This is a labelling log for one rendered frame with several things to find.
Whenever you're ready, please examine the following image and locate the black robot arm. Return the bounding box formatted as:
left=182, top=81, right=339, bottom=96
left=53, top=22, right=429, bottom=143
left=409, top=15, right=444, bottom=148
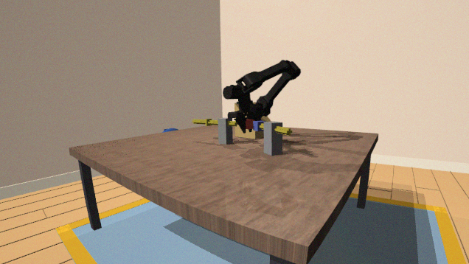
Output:
left=223, top=60, right=301, bottom=121

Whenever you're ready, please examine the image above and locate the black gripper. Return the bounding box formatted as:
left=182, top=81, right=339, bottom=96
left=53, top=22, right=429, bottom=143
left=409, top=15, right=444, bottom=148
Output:
left=227, top=98, right=263, bottom=133

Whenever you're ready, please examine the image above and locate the yellow square bar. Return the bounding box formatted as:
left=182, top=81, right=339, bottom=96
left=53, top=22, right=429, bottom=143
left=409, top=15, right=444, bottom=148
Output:
left=192, top=117, right=237, bottom=145

